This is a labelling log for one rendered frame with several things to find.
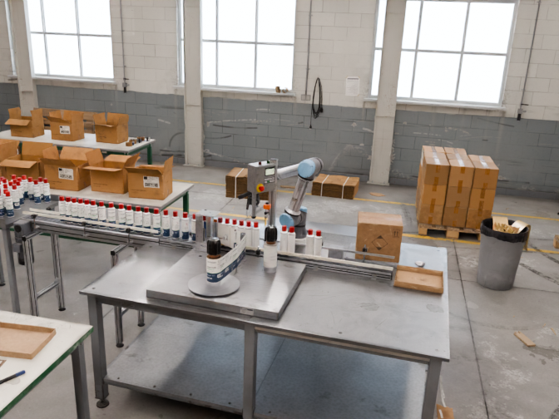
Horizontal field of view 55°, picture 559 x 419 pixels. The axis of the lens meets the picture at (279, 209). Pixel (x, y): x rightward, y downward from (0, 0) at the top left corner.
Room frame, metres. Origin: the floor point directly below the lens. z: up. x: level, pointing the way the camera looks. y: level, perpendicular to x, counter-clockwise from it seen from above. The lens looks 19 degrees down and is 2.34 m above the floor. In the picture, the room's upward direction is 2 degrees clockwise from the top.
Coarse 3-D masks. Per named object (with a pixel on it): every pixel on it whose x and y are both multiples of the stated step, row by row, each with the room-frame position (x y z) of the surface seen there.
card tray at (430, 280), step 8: (400, 272) 3.29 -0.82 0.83; (408, 272) 3.29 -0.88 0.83; (416, 272) 3.30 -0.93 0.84; (424, 272) 3.28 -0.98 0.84; (432, 272) 3.27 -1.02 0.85; (440, 272) 3.26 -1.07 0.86; (400, 280) 3.16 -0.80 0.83; (408, 280) 3.17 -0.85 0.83; (416, 280) 3.17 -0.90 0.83; (424, 280) 3.18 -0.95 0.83; (432, 280) 3.18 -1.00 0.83; (440, 280) 3.19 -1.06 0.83; (416, 288) 3.05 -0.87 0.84; (424, 288) 3.03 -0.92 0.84; (432, 288) 3.02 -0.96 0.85; (440, 288) 3.01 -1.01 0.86
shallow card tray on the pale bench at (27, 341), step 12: (0, 324) 2.46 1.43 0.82; (12, 324) 2.46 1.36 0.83; (24, 324) 2.45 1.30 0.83; (0, 336) 2.38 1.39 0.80; (12, 336) 2.39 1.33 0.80; (24, 336) 2.39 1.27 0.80; (36, 336) 2.40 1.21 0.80; (48, 336) 2.35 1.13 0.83; (0, 348) 2.27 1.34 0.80; (12, 348) 2.28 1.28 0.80; (24, 348) 2.28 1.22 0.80; (36, 348) 2.24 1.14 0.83
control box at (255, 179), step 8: (248, 168) 3.51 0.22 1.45; (256, 168) 3.46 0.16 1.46; (264, 168) 3.49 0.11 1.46; (248, 176) 3.51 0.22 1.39; (256, 176) 3.45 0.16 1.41; (264, 176) 3.49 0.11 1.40; (272, 176) 3.53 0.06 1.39; (248, 184) 3.51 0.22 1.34; (256, 184) 3.45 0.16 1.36; (264, 184) 3.49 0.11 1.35; (272, 184) 3.54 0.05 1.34; (256, 192) 3.45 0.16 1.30
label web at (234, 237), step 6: (222, 228) 3.45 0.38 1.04; (228, 228) 3.41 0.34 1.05; (222, 234) 3.45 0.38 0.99; (228, 234) 3.40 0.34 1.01; (234, 234) 3.34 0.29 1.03; (222, 240) 3.45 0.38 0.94; (228, 240) 3.40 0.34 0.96; (234, 240) 3.34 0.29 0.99; (228, 246) 3.40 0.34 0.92; (234, 246) 3.34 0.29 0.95; (240, 246) 3.16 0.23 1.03; (240, 252) 3.16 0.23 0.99; (240, 258) 3.16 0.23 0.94
